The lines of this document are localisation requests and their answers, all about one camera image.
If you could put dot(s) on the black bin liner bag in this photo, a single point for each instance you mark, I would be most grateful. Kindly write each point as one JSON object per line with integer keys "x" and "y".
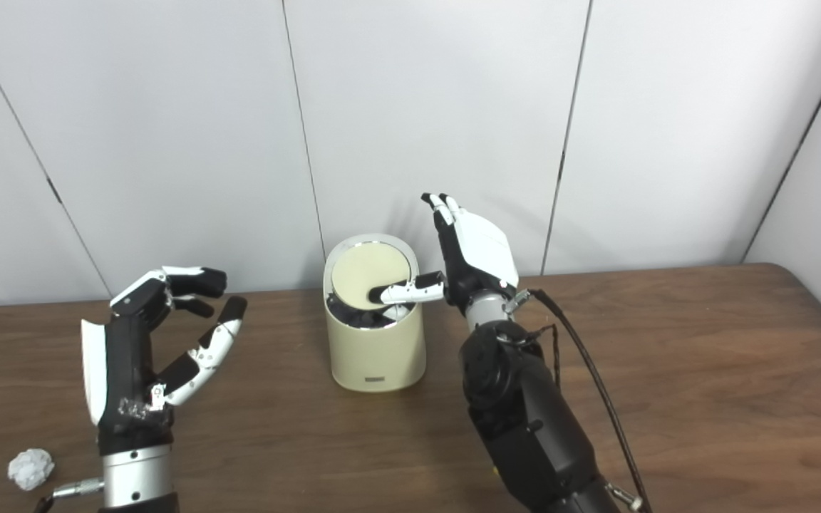
{"x": 357, "y": 318}

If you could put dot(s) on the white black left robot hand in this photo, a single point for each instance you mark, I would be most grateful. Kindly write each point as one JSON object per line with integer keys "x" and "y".
{"x": 122, "y": 377}

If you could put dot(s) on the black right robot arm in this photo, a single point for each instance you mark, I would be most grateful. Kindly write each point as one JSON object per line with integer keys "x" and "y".
{"x": 524, "y": 413}

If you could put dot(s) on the cream-colored round bin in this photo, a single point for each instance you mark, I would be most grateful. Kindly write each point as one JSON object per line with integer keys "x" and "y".
{"x": 375, "y": 356}

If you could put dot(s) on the cream round bin lid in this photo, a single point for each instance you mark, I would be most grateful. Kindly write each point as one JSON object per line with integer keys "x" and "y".
{"x": 360, "y": 274}

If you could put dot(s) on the white paper ball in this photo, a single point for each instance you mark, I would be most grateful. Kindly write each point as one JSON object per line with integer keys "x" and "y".
{"x": 31, "y": 469}

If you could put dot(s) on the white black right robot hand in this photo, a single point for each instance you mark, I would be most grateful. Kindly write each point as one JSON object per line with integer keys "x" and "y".
{"x": 482, "y": 249}

